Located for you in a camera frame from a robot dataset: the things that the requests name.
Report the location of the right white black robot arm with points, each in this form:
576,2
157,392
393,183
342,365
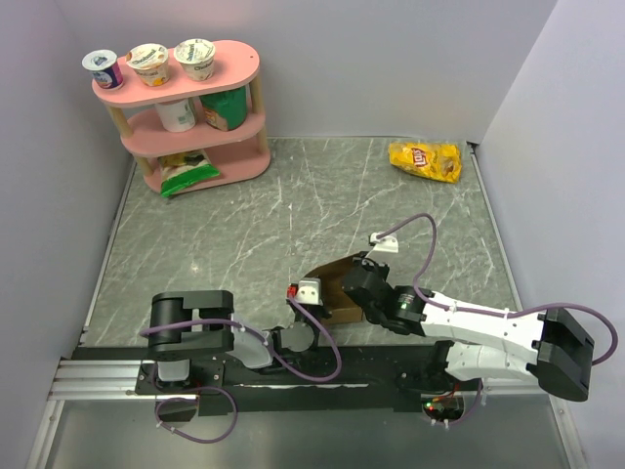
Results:
549,347

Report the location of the peach Chobani yogurt cup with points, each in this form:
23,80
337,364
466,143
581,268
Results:
150,61

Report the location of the yellow Lays chips bag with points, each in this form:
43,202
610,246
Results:
437,162

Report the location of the electronics board with LEDs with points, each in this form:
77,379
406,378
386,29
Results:
441,409

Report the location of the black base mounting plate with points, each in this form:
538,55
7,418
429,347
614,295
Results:
396,377

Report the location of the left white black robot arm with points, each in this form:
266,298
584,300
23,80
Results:
193,325

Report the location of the white cup on middle shelf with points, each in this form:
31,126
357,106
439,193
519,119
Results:
176,116

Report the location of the white Chobani yogurt cup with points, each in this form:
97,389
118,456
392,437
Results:
196,57

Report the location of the green white snack bag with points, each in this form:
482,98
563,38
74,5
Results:
182,170

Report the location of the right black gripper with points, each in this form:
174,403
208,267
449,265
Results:
368,263

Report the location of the brown cardboard box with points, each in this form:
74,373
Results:
338,307

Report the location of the pink three-tier shelf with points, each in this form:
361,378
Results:
240,154

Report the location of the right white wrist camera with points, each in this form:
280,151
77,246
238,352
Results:
383,244

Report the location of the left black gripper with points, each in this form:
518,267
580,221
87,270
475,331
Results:
324,312

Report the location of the green can on middle shelf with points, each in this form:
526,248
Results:
225,110

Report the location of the blue white yogurt cup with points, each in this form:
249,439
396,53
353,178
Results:
104,67

